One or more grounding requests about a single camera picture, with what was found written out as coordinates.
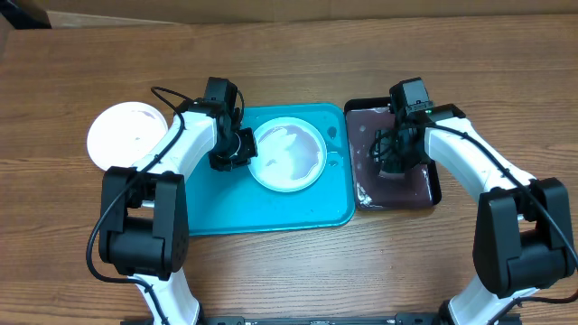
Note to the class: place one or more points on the green scrubbing sponge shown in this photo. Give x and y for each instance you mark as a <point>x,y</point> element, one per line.
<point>393,173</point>

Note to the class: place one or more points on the light blue plate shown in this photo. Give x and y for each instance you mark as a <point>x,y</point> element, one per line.
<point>291,154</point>

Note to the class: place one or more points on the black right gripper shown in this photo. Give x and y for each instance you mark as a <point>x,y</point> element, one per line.
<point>385,153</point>

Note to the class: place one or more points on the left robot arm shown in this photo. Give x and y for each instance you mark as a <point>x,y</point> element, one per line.
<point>142,234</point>

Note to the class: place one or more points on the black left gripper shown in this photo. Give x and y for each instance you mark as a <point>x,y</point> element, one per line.
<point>249,150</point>

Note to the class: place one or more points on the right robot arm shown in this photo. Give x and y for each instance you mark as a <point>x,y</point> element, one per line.
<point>523,240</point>

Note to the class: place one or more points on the white plate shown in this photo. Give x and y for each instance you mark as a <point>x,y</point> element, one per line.
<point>124,133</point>

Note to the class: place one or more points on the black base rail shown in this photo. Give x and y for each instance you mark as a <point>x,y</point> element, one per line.
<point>399,319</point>

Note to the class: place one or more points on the black tray with water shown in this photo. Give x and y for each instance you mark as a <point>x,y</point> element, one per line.
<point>418,188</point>

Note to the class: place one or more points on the cardboard backdrop panel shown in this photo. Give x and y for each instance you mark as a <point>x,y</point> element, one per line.
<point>273,11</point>

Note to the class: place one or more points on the teal plastic tray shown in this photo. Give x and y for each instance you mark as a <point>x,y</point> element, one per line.
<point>222,203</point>

